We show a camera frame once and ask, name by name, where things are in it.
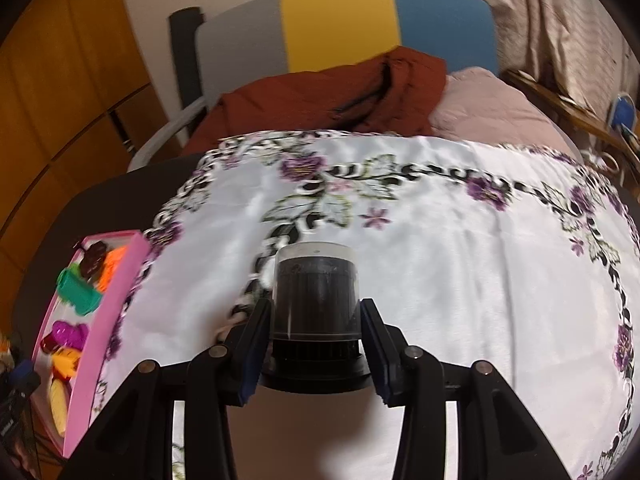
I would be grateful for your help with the shiny red knob toy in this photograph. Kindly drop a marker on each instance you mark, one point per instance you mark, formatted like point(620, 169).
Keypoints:
point(50, 345)

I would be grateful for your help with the pink blanket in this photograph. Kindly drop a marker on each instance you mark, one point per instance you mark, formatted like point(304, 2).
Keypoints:
point(490, 110)

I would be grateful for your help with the rust brown jacket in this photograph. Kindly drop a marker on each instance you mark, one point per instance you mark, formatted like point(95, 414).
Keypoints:
point(300, 105)

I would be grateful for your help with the white floral embroidered tablecloth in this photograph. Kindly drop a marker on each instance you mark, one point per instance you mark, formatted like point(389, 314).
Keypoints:
point(450, 260)

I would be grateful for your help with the teal toy bench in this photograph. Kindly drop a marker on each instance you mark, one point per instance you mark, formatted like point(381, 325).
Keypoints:
point(77, 292)

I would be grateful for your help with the black pencil sharpener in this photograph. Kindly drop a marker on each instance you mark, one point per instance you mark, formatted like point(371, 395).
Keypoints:
point(315, 300)

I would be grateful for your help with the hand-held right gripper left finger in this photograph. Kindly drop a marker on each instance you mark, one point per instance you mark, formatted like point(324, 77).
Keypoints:
point(252, 360)

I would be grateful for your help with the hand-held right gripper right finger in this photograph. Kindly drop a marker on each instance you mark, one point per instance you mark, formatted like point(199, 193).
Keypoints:
point(381, 360)

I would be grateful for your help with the yellow toy biscuit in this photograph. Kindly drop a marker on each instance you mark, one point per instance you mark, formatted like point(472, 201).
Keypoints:
point(59, 402)

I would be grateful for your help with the purple toy disc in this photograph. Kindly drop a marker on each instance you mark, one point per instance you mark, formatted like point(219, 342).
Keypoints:
point(67, 334)

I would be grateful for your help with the brown toy pumpkin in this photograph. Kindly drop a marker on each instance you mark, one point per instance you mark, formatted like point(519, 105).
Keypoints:
point(94, 262)

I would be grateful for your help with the orange toy block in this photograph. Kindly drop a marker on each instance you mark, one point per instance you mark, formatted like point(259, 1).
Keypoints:
point(114, 267)

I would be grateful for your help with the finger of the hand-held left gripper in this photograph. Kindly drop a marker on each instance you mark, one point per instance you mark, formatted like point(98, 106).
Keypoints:
point(24, 379)

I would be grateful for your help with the grey yellow blue chair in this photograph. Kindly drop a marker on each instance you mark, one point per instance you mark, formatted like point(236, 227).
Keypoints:
point(335, 25)

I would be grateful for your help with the wooden bed frame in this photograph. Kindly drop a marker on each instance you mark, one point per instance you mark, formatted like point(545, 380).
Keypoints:
point(550, 97)

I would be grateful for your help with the wooden wardrobe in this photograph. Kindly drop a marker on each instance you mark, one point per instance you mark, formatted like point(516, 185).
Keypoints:
point(65, 85)

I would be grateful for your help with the pink cardboard tray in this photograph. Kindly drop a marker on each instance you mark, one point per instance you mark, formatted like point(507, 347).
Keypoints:
point(95, 350)

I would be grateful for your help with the yellow toy piece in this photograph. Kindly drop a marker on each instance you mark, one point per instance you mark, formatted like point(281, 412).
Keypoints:
point(65, 362)

